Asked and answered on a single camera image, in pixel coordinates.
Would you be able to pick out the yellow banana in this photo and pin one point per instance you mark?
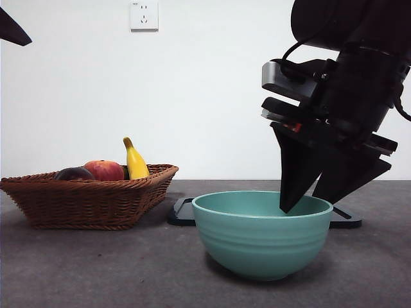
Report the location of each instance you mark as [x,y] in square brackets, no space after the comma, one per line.
[136,165]

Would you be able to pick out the teal ribbed bowl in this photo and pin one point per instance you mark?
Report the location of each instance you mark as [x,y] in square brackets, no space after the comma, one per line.
[261,247]

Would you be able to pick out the brown wicker basket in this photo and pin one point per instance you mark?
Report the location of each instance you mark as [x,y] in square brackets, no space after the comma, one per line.
[83,205]

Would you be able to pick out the black rectangular tray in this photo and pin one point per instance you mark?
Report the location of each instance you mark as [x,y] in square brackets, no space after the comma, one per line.
[181,215]

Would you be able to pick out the white wall socket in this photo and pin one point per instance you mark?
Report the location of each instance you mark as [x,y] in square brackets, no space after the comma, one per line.
[144,16]

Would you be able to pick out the dark purple plum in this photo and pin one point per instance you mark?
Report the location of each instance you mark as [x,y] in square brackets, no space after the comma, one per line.
[74,174]

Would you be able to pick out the red apple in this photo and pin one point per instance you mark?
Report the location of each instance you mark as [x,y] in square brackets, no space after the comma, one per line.
[107,170]

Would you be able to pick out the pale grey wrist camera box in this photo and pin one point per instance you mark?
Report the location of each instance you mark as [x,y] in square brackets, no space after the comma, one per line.
[276,77]

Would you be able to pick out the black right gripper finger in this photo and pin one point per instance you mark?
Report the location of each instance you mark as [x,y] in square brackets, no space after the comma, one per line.
[350,176]
[295,173]

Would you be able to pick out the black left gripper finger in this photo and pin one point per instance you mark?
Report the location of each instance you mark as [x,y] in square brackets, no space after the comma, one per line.
[13,30]

